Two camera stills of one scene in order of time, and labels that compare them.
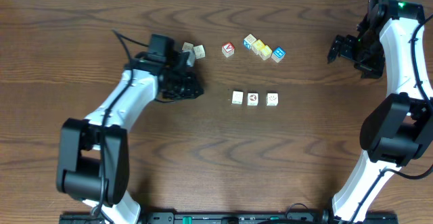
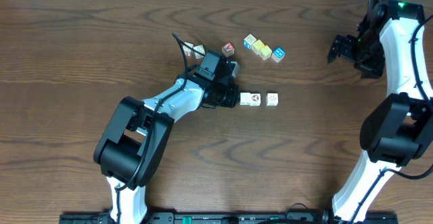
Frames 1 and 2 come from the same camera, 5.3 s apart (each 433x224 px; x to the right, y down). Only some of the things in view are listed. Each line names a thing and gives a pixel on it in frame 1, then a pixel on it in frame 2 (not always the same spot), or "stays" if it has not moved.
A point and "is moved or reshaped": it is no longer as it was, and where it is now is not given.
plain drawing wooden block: (272, 99) stays
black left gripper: (196, 89) → (236, 101)
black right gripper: (374, 69) stays
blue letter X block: (249, 40) stays
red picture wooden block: (253, 99) stays
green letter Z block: (237, 97) is moved or reshaped
